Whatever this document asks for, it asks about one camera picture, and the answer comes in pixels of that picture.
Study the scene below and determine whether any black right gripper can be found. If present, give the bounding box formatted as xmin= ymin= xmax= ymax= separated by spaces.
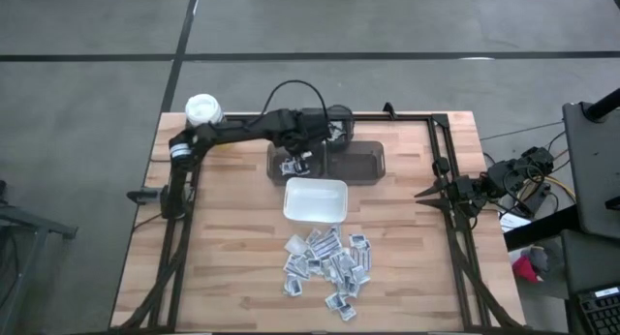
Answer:
xmin=414 ymin=156 xmax=486 ymax=229

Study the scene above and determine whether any white plastic bin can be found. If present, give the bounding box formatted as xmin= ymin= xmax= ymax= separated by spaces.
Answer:
xmin=283 ymin=176 xmax=350 ymax=225

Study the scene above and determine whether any small smoky translucent bin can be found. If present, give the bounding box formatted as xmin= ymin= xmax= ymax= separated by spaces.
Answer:
xmin=296 ymin=107 xmax=356 ymax=152

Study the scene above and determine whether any white paper sheet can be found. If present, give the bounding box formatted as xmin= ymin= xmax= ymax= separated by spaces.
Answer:
xmin=498 ymin=210 xmax=533 ymax=233

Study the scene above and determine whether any blue striped white packet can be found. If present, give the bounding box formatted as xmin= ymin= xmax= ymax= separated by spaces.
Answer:
xmin=354 ymin=247 xmax=373 ymax=271
xmin=284 ymin=255 xmax=311 ymax=279

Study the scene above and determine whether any black power box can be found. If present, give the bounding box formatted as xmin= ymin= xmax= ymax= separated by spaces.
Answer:
xmin=520 ymin=184 xmax=552 ymax=216

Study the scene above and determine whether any yellow Lysol wipes canister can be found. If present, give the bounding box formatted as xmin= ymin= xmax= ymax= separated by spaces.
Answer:
xmin=185 ymin=93 xmax=236 ymax=152

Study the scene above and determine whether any red and grey cloth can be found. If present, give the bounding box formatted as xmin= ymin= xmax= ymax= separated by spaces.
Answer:
xmin=511 ymin=245 xmax=552 ymax=285

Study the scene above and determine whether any plain white packet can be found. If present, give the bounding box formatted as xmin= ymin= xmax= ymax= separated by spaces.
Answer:
xmin=284 ymin=233 xmax=308 ymax=256

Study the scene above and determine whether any black pole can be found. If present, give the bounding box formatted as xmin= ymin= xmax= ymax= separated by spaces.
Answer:
xmin=582 ymin=86 xmax=620 ymax=124

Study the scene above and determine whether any black keyboard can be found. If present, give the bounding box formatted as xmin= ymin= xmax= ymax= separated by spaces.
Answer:
xmin=574 ymin=285 xmax=620 ymax=335

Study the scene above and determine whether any grey metal stand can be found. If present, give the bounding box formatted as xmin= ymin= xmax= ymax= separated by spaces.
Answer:
xmin=0 ymin=178 xmax=79 ymax=335

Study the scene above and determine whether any yellow cable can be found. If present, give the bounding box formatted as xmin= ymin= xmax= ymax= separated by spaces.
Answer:
xmin=546 ymin=175 xmax=577 ymax=201

